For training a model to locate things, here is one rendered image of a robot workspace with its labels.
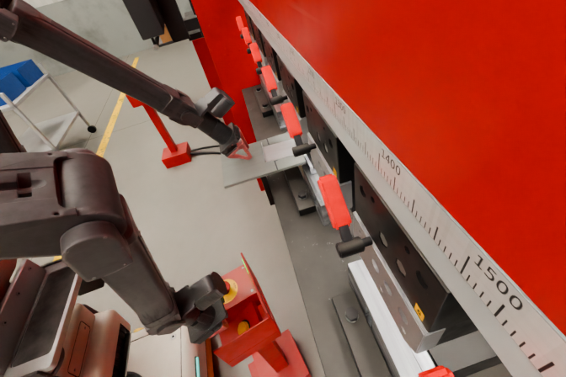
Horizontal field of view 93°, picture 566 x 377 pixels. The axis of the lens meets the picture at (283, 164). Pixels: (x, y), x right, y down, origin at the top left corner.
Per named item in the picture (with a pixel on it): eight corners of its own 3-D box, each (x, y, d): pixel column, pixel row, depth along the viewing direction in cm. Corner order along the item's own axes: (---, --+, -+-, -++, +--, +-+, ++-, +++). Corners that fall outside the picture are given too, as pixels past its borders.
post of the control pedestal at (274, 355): (271, 358, 121) (234, 315, 86) (282, 351, 123) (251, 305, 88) (276, 373, 117) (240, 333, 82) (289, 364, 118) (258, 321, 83)
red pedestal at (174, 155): (168, 156, 282) (122, 83, 227) (191, 150, 283) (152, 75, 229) (167, 169, 266) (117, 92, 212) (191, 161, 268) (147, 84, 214)
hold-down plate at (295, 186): (279, 159, 106) (277, 153, 104) (291, 155, 106) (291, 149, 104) (300, 216, 83) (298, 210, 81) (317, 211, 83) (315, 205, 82)
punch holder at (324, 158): (312, 162, 56) (299, 90, 45) (350, 151, 56) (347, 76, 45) (340, 218, 44) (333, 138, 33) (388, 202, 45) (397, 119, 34)
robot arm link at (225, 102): (169, 101, 72) (178, 119, 67) (196, 69, 70) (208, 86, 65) (202, 119, 82) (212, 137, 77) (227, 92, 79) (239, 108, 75)
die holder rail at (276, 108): (261, 87, 158) (258, 71, 152) (271, 83, 159) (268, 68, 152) (280, 130, 121) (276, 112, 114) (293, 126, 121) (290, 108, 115)
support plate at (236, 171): (221, 154, 96) (220, 152, 95) (291, 133, 97) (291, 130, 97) (225, 188, 82) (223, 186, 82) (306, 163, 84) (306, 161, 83)
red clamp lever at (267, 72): (258, 66, 62) (271, 103, 61) (275, 61, 62) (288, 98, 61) (258, 70, 64) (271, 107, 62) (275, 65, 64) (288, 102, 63)
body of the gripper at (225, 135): (236, 124, 86) (217, 110, 81) (240, 142, 78) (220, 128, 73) (221, 137, 87) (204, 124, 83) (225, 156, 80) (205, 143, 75)
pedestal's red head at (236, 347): (214, 303, 90) (191, 278, 79) (256, 278, 94) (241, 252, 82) (232, 367, 76) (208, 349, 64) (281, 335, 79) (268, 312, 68)
